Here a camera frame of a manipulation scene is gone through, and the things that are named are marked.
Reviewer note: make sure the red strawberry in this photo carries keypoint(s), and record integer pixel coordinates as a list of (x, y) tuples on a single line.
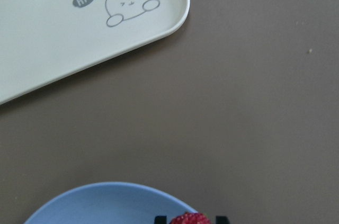
[(191, 218)]

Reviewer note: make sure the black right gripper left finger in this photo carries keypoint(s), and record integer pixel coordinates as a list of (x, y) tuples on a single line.
[(161, 219)]

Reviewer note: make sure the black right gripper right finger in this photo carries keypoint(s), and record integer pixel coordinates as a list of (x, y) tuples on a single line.
[(222, 220)]

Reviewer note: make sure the blue plate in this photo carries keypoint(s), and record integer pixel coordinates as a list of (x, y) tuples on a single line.
[(110, 202)]

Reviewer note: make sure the cream rabbit tray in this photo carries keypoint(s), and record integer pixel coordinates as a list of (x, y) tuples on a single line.
[(43, 41)]

